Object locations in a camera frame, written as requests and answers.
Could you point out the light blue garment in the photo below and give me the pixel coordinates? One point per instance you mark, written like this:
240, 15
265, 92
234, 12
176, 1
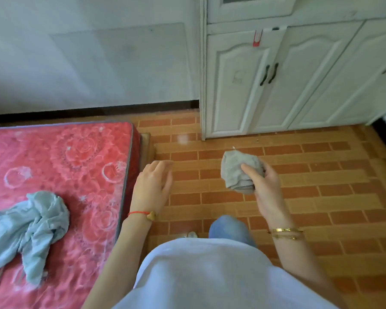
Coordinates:
35, 225

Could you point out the white wooden cabinet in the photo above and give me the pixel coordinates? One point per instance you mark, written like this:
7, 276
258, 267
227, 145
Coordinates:
325, 9

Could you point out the gold bangle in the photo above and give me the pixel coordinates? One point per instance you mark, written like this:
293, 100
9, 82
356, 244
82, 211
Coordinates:
288, 230

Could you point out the dark baseboard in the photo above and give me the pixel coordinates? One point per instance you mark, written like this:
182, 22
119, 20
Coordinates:
93, 110

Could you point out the person's right thumb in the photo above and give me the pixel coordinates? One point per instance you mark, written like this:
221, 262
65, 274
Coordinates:
251, 173

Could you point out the person's right hand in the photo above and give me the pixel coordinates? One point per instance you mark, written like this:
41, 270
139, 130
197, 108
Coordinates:
269, 196

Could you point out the grey cloth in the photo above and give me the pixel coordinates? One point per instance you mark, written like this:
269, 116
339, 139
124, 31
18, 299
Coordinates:
234, 173

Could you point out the wooden bed frame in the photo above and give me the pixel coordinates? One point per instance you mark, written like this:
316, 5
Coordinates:
147, 151

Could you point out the white arched cabinet door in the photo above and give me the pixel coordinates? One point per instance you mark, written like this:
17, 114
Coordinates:
231, 86
350, 90
296, 83

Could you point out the white shirt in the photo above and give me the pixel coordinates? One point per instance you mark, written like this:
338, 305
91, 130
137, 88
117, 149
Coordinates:
212, 276

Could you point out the white glass-paned cabinet door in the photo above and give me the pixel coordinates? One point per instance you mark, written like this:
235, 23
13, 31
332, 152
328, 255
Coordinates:
251, 8

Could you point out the person's left forearm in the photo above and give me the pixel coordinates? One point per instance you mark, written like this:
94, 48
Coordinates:
122, 263

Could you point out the blue jeans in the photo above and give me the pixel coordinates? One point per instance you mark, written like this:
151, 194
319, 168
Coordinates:
230, 230

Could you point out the red floral mattress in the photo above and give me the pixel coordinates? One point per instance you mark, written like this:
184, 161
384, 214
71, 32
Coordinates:
67, 164

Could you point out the white shoe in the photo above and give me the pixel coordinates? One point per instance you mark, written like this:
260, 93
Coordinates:
190, 235

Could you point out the person's left thumb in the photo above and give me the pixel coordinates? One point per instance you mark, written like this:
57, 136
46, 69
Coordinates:
168, 185

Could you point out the person's left hand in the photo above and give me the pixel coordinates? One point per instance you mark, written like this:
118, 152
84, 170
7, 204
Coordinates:
149, 193

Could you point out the person's right forearm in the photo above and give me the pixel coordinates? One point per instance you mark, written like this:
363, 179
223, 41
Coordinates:
300, 263

